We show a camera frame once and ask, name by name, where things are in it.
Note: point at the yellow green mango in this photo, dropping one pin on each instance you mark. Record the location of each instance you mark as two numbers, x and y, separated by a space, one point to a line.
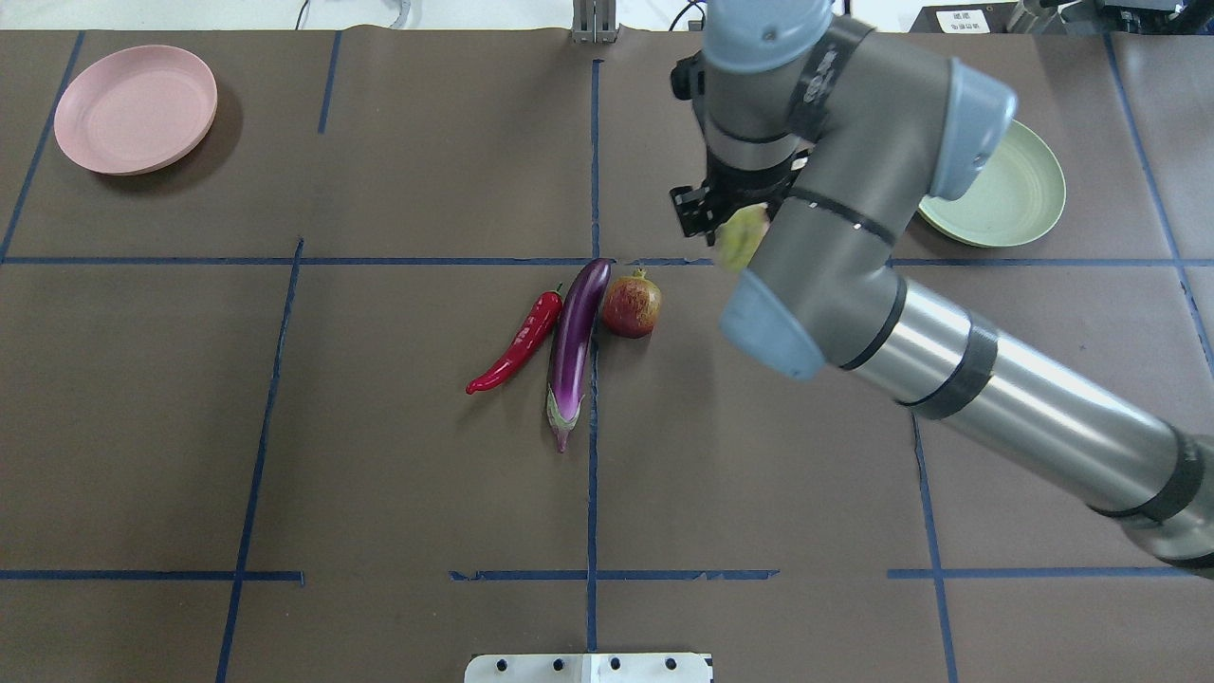
740 236

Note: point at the purple eggplant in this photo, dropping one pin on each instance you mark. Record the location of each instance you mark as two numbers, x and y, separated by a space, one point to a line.
571 349

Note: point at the white metal base plate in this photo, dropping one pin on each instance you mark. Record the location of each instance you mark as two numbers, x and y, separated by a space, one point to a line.
591 667

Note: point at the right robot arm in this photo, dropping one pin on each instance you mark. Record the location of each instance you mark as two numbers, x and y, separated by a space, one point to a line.
841 133

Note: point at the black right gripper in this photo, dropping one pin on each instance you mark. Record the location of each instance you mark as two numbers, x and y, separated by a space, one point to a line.
739 181

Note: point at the red chili pepper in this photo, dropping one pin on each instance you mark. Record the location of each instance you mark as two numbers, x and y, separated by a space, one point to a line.
541 319

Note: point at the light green plate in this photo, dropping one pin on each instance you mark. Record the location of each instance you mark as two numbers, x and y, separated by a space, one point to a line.
1018 197

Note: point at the red pomegranate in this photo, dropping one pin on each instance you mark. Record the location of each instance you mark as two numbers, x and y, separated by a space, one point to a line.
631 305

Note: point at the black box with label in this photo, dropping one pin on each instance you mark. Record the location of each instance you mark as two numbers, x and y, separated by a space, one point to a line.
987 17

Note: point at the pink plate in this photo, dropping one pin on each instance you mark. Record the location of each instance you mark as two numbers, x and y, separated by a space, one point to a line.
137 110

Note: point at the grey metal bracket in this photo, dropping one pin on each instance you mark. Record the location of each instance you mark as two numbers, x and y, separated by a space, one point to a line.
595 22

